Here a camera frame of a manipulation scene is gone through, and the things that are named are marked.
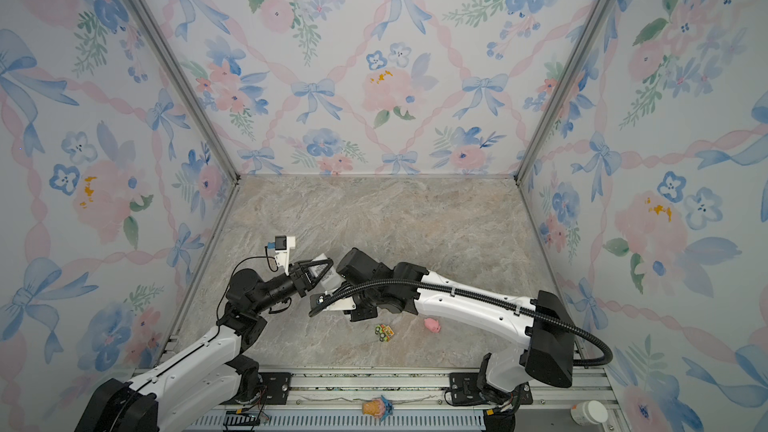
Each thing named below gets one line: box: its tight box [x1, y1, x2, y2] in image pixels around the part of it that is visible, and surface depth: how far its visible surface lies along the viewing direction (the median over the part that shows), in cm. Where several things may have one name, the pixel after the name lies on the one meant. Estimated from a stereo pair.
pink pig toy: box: [424, 318, 441, 334], surface depth 85 cm
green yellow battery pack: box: [374, 324, 395, 342], surface depth 83 cm
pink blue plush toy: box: [362, 395, 394, 422], surface depth 71 cm
